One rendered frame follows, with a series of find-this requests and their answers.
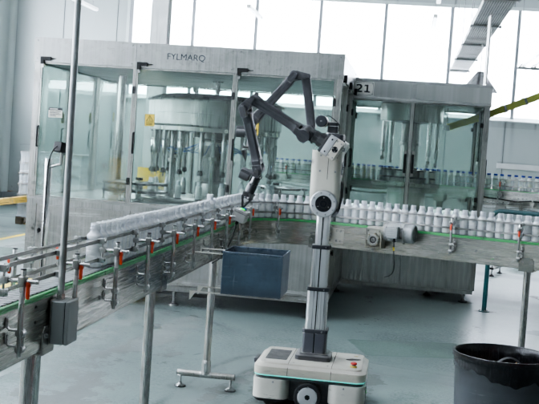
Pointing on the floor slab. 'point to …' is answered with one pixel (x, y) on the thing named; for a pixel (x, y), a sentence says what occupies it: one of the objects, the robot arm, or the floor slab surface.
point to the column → (160, 22)
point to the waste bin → (495, 374)
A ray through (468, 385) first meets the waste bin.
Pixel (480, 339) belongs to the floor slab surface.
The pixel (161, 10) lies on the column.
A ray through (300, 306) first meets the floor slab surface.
